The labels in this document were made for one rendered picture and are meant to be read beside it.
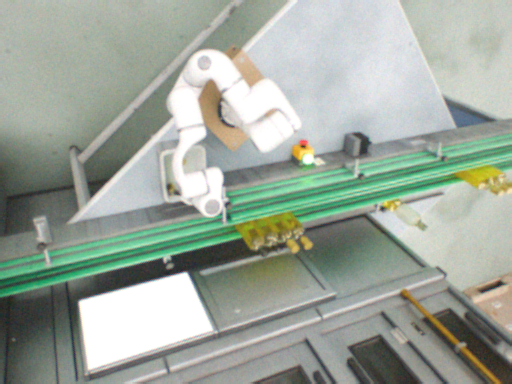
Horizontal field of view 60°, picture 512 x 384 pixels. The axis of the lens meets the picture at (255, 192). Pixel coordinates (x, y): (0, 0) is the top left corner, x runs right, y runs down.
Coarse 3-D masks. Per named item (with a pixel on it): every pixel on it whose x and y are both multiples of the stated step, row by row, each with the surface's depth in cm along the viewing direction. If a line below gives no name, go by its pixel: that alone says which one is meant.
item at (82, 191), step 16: (240, 0) 209; (224, 16) 210; (208, 32) 210; (192, 48) 211; (176, 64) 212; (160, 80) 212; (144, 96) 213; (128, 112) 213; (112, 128) 214; (96, 144) 214; (80, 160) 215; (80, 176) 201; (80, 192) 191; (80, 208) 182
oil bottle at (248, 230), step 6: (246, 222) 177; (252, 222) 177; (240, 228) 177; (246, 228) 173; (252, 228) 173; (246, 234) 171; (252, 234) 170; (258, 234) 170; (246, 240) 173; (252, 240) 167; (258, 240) 167; (264, 240) 169; (252, 246) 168
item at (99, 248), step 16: (496, 160) 226; (432, 176) 210; (368, 192) 197; (288, 208) 183; (176, 224) 172; (192, 224) 173; (208, 224) 172; (112, 240) 162; (128, 240) 163; (144, 240) 163; (160, 240) 163; (32, 256) 154; (64, 256) 154; (80, 256) 154; (0, 272) 146; (16, 272) 146
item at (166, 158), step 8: (168, 152) 161; (192, 152) 173; (200, 152) 169; (160, 160) 162; (168, 160) 171; (192, 160) 175; (200, 160) 172; (168, 168) 172; (184, 168) 175; (192, 168) 177; (200, 168) 174; (168, 176) 174; (176, 184) 177; (168, 200) 171; (176, 200) 173
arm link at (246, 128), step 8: (280, 112) 140; (256, 120) 144; (264, 120) 141; (272, 120) 140; (280, 120) 139; (248, 128) 144; (256, 128) 140; (264, 128) 139; (272, 128) 139; (280, 128) 139; (288, 128) 140; (248, 136) 145; (256, 136) 139; (264, 136) 139; (272, 136) 139; (280, 136) 140; (288, 136) 142; (256, 144) 140; (264, 144) 139; (272, 144) 140; (264, 152) 143
